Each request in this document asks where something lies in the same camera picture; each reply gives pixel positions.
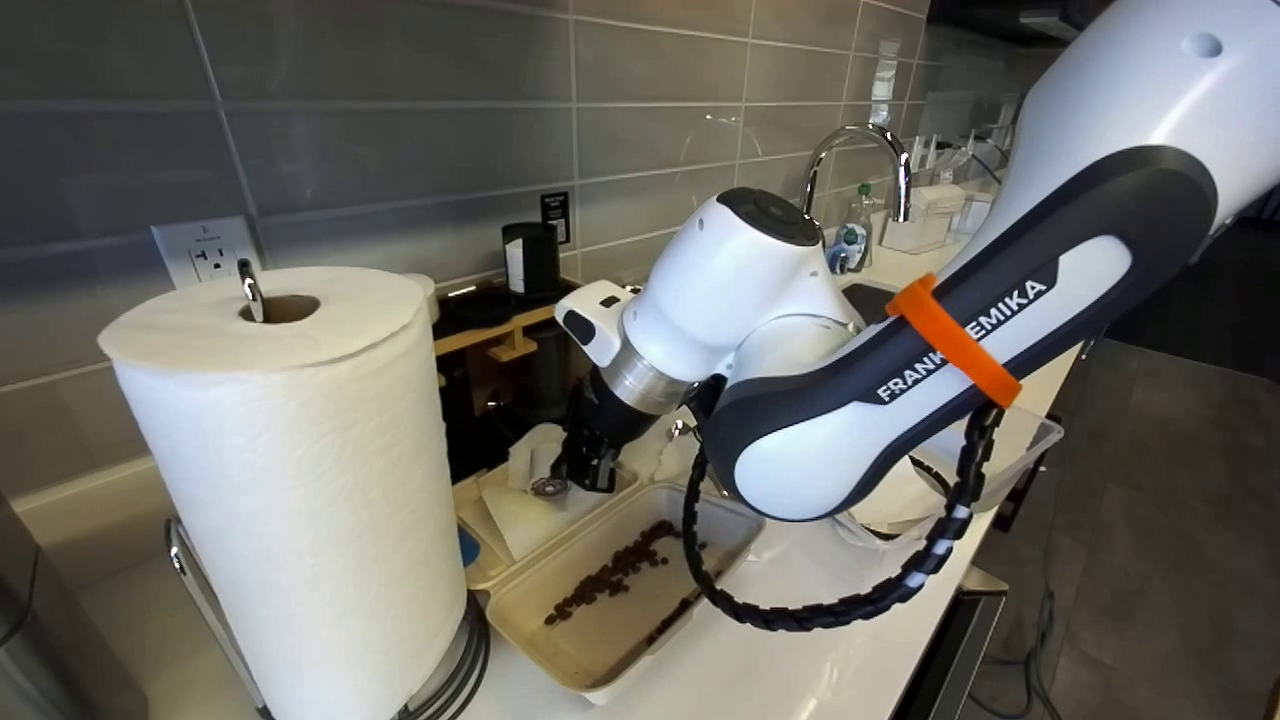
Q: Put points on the white wall outlet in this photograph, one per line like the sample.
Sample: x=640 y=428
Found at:
x=201 y=249

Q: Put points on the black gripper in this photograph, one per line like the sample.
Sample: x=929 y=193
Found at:
x=607 y=421

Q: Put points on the beige take-away food container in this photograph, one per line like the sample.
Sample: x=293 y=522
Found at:
x=624 y=625

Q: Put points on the black wall switch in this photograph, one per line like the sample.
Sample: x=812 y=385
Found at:
x=553 y=218

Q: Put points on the chrome faucet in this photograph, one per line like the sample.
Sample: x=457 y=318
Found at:
x=894 y=154

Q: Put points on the small blue object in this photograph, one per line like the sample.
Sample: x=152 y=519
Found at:
x=471 y=548

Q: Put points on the white paper towel roll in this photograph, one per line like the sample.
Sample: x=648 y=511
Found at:
x=293 y=465

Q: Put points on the stainless steel appliance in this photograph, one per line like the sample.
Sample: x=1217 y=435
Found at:
x=53 y=640

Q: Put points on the coffee bean pile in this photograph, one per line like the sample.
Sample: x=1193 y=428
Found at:
x=607 y=576

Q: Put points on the metal paper towel holder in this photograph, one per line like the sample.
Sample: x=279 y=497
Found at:
x=462 y=663

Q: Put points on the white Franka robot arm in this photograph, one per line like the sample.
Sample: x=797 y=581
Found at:
x=1147 y=105

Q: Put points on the wooden organizer box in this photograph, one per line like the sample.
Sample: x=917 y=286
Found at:
x=514 y=331

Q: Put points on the blue label soap bottle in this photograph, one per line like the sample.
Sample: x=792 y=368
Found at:
x=851 y=249

